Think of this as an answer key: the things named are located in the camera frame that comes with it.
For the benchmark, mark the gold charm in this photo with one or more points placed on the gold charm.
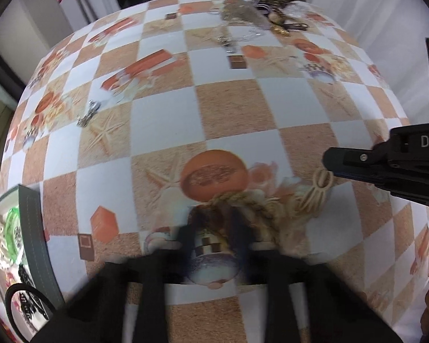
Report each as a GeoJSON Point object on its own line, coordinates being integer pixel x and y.
{"type": "Point", "coordinates": [279, 30]}

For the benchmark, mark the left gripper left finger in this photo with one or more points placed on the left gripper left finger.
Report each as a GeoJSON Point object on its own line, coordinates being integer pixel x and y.
{"type": "Point", "coordinates": [96, 312]}

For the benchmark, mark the grey jewelry tray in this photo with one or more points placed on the grey jewelry tray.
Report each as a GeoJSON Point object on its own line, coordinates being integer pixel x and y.
{"type": "Point", "coordinates": [35, 256]}

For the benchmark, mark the green translucent bangle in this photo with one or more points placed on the green translucent bangle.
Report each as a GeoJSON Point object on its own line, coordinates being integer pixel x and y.
{"type": "Point", "coordinates": [13, 234]}

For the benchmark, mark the cream bow hair clip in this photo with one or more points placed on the cream bow hair clip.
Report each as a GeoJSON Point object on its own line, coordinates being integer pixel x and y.
{"type": "Point", "coordinates": [314, 199]}

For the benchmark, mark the clear crystal chain keyring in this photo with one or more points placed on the clear crystal chain keyring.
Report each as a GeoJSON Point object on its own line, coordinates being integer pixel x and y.
{"type": "Point", "coordinates": [229, 42]}

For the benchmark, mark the black beaded hair clip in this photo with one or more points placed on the black beaded hair clip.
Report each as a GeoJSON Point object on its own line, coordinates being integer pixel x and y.
{"type": "Point", "coordinates": [35, 303]}

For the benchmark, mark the small silver charm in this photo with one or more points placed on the small silver charm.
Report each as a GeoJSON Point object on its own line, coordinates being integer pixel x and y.
{"type": "Point", "coordinates": [92, 110]}

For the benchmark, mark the checkered printed tablecloth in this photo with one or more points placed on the checkered printed tablecloth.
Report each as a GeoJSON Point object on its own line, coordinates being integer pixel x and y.
{"type": "Point", "coordinates": [181, 121]}

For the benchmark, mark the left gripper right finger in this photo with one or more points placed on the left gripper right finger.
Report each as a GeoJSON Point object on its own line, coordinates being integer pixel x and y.
{"type": "Point", "coordinates": [335, 312]}

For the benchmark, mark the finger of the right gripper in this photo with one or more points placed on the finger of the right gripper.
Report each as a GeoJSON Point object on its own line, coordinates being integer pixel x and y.
{"type": "Point", "coordinates": [366, 165]}

